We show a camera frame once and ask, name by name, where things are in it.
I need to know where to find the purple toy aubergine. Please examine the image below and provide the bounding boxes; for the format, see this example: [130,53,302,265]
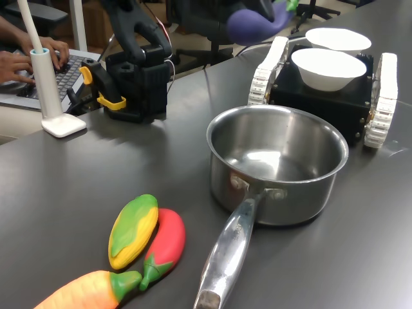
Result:
[225,0,299,46]

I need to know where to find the person's left hand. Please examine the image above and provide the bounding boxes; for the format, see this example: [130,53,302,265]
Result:
[37,36,70,70]

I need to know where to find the person's right hand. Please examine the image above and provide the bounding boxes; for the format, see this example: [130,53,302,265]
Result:
[0,50,35,86]

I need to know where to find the black chair wheel base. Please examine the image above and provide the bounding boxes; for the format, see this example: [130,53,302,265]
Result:
[269,0,342,35]

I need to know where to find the white bowl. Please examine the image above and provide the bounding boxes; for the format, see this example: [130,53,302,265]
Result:
[290,48,368,92]
[304,27,373,52]

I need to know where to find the black white-tracked small vehicle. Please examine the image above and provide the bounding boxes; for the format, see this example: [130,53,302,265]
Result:
[247,35,399,149]

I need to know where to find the black and yellow clip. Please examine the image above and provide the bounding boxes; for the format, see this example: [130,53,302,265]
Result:
[66,59,127,113]

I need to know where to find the white upright pole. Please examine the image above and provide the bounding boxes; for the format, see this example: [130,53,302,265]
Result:
[69,0,88,52]

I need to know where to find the clear tape strip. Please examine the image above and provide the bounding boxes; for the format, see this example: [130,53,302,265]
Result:
[386,140,409,158]

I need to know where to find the silver laptop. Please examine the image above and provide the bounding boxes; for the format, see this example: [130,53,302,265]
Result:
[0,48,102,112]

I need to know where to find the grey office chair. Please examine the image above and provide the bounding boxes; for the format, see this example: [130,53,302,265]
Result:
[2,1,69,36]

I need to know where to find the red toy chilli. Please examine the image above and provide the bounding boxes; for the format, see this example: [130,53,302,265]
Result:
[138,208,187,292]

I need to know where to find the yellow green toy corn cob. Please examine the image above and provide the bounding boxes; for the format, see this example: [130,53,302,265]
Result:
[108,194,160,270]

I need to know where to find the orange toy carrot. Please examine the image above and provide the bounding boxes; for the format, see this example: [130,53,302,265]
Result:
[33,270,143,309]

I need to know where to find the long black cable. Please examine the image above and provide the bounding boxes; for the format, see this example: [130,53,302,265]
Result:
[201,62,212,97]

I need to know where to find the steel pan with long handle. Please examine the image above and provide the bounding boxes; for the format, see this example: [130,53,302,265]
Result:
[192,104,350,309]

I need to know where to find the white post with square foot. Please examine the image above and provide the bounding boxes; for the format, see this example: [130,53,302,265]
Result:
[17,0,88,138]

